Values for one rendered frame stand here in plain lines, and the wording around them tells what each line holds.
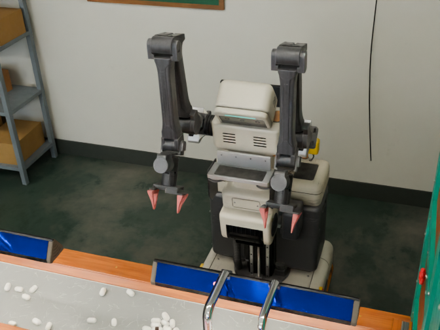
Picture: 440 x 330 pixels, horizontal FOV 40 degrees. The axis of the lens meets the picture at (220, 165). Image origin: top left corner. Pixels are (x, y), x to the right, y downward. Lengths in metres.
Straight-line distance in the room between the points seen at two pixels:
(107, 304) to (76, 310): 0.11
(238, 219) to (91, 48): 2.06
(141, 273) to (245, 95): 0.78
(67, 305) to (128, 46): 2.18
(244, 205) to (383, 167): 1.60
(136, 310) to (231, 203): 0.63
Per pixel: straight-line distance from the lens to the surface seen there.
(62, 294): 2.40
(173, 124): 2.18
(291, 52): 1.93
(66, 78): 4.46
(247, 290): 1.80
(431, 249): 1.71
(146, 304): 2.28
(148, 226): 3.87
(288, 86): 1.97
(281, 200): 2.12
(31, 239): 2.08
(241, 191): 2.54
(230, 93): 2.28
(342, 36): 3.64
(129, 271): 2.39
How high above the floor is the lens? 2.32
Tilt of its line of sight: 32 degrees down
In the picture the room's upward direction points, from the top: 3 degrees counter-clockwise
